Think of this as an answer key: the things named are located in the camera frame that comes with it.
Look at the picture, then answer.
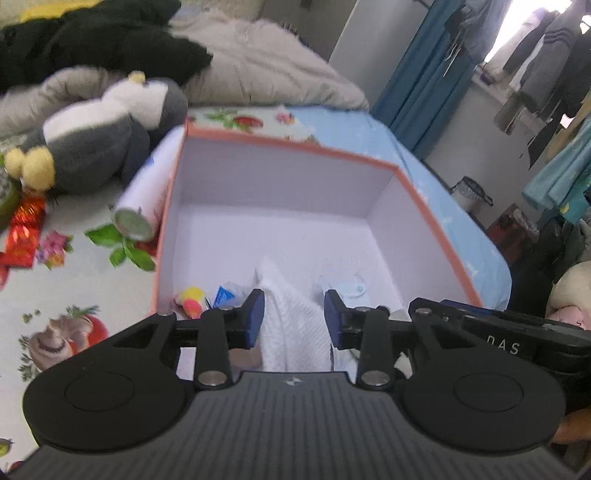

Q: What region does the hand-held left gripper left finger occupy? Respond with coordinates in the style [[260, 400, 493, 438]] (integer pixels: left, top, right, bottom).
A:
[[111, 288, 266, 391]]

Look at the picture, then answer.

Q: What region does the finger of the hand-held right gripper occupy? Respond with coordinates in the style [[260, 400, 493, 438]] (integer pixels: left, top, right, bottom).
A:
[[409, 298, 490, 324]]

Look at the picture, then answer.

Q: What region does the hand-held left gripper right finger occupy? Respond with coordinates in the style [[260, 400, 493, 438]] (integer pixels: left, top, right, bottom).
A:
[[323, 290, 481, 391]]

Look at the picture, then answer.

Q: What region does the white towel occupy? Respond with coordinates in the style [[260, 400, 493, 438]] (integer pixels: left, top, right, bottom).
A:
[[253, 256, 334, 374]]

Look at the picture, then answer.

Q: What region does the blue snack packet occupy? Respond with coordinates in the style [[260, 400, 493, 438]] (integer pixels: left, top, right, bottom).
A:
[[213, 285, 247, 309]]

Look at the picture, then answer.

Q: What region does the clear plastic item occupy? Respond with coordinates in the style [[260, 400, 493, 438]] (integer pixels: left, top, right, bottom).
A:
[[316, 271, 371, 303]]

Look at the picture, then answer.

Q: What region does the yellow pink small plush toy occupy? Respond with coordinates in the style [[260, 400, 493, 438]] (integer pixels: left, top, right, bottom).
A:
[[172, 286, 207, 320]]

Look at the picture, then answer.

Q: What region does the white box with orange rim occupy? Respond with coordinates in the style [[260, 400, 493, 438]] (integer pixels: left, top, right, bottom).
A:
[[151, 121, 485, 374]]

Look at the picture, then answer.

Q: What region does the person's right hand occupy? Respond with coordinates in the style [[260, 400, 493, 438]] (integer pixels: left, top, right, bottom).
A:
[[551, 408, 591, 445]]

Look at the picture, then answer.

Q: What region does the beige cushion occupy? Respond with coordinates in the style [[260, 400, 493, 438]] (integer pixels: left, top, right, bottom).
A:
[[545, 262, 591, 332]]

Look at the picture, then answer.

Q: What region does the dark clothes pile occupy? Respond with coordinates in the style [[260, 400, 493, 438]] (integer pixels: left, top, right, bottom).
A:
[[507, 217, 585, 324]]

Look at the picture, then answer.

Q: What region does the white cylindrical bottle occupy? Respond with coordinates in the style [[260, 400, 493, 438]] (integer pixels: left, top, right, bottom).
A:
[[112, 127, 186, 243]]

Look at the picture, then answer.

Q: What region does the teal patterned hanging garment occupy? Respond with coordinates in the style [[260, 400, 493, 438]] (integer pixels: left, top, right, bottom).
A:
[[522, 135, 591, 223]]

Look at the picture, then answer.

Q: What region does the blue curtain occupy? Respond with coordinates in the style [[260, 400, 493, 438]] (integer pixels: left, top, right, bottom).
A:
[[370, 0, 478, 160]]

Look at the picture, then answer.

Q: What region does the grey white penguin plush toy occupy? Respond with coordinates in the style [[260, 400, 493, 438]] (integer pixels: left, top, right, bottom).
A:
[[4, 70, 190, 195]]

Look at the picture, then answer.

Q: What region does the red foil packet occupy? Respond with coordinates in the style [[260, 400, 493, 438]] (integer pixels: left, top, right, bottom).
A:
[[0, 194, 48, 269]]

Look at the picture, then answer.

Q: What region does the grey duvet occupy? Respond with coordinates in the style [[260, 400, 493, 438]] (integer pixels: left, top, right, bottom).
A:
[[0, 13, 370, 139]]

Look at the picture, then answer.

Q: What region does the grey hanging jacket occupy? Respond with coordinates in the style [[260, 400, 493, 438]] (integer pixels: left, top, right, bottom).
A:
[[501, 7, 583, 114]]

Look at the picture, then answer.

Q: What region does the black fluffy garment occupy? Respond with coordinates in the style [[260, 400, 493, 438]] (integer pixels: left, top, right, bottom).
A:
[[0, 0, 214, 95]]

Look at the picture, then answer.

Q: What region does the yellow cloth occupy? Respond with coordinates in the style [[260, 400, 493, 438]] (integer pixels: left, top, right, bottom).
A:
[[18, 0, 103, 21]]

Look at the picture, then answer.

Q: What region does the wire waste basket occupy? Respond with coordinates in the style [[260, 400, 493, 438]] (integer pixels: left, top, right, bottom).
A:
[[450, 175, 493, 214]]

